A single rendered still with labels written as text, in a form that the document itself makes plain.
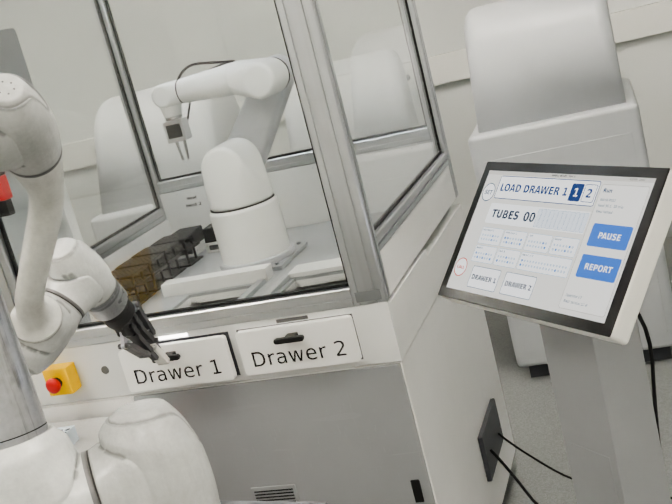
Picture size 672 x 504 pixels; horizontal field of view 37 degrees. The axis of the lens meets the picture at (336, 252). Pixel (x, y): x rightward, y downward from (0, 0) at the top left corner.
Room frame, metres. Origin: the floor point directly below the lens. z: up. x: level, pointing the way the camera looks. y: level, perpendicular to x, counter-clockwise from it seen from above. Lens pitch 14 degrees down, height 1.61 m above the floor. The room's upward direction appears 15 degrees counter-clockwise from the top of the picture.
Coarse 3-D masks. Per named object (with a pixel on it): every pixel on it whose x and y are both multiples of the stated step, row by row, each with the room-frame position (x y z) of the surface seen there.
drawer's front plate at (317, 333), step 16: (320, 320) 2.19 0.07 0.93; (336, 320) 2.17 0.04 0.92; (352, 320) 2.18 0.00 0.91; (240, 336) 2.26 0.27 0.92; (256, 336) 2.24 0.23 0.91; (272, 336) 2.23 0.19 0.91; (304, 336) 2.20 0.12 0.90; (320, 336) 2.19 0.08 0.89; (336, 336) 2.18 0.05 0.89; (352, 336) 2.16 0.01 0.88; (240, 352) 2.26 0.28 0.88; (272, 352) 2.23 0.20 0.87; (304, 352) 2.21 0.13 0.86; (336, 352) 2.18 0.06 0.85; (352, 352) 2.17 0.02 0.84; (256, 368) 2.25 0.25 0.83; (272, 368) 2.24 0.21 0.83; (288, 368) 2.22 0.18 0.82; (304, 368) 2.21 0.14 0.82
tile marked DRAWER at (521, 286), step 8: (512, 272) 1.88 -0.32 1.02; (504, 280) 1.89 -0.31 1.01; (512, 280) 1.87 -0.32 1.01; (520, 280) 1.85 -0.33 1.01; (528, 280) 1.83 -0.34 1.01; (536, 280) 1.81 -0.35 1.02; (504, 288) 1.88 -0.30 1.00; (512, 288) 1.86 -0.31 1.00; (520, 288) 1.84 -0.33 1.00; (528, 288) 1.82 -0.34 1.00; (512, 296) 1.84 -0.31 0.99; (520, 296) 1.82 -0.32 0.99; (528, 296) 1.80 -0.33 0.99
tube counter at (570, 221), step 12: (528, 216) 1.92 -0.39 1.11; (540, 216) 1.89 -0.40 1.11; (552, 216) 1.86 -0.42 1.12; (564, 216) 1.83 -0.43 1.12; (576, 216) 1.80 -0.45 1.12; (588, 216) 1.78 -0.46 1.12; (540, 228) 1.87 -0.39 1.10; (552, 228) 1.84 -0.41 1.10; (564, 228) 1.82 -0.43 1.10; (576, 228) 1.79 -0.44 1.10
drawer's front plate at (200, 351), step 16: (224, 336) 2.27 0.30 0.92; (128, 352) 2.35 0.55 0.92; (176, 352) 2.31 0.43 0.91; (192, 352) 2.29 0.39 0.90; (208, 352) 2.28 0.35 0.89; (224, 352) 2.26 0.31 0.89; (128, 368) 2.35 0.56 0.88; (144, 368) 2.34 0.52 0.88; (160, 368) 2.32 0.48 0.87; (176, 368) 2.31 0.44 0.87; (208, 368) 2.28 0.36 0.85; (224, 368) 2.27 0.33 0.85; (128, 384) 2.36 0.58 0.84; (144, 384) 2.34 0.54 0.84; (160, 384) 2.33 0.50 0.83; (176, 384) 2.31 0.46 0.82; (192, 384) 2.30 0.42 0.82
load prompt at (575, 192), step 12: (504, 180) 2.05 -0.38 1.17; (516, 180) 2.01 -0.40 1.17; (528, 180) 1.98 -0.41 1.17; (540, 180) 1.95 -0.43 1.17; (552, 180) 1.92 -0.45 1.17; (564, 180) 1.89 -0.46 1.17; (576, 180) 1.86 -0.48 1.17; (588, 180) 1.83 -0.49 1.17; (504, 192) 2.03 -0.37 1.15; (516, 192) 1.99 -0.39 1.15; (528, 192) 1.96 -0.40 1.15; (540, 192) 1.93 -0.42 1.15; (552, 192) 1.90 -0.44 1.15; (564, 192) 1.87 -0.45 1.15; (576, 192) 1.84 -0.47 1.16; (588, 192) 1.81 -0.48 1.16; (564, 204) 1.85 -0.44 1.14; (576, 204) 1.82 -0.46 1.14; (588, 204) 1.79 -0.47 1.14
